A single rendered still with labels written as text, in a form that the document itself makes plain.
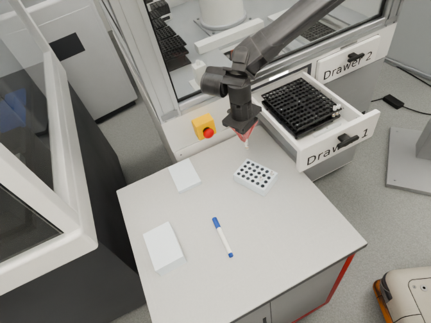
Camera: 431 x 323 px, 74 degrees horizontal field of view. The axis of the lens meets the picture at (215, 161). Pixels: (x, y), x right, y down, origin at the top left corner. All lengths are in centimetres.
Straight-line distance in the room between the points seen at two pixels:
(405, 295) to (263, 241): 72
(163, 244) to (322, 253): 45
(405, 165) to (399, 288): 89
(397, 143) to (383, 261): 82
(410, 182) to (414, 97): 85
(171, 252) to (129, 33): 61
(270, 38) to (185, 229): 61
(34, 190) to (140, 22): 48
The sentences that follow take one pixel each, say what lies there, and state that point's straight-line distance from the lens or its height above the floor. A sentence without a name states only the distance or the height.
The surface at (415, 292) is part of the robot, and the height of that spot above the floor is 28.
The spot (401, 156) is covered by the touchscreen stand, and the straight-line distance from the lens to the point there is 215.
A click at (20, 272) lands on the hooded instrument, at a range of 101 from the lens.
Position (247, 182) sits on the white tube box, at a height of 80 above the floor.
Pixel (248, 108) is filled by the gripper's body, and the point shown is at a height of 110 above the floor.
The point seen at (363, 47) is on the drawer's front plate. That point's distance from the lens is 134.
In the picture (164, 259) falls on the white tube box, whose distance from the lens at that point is 86.
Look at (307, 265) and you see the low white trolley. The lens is 87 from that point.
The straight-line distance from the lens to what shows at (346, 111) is 108.
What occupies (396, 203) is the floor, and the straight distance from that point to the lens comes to 196.
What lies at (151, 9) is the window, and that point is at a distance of 85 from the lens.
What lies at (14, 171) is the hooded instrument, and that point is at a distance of 74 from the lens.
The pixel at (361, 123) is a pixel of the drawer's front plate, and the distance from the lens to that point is 98.
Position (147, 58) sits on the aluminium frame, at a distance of 87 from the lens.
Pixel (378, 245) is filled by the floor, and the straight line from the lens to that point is 180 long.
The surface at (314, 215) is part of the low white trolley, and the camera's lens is 94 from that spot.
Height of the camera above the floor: 157
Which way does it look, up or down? 49 degrees down
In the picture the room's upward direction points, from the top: 15 degrees counter-clockwise
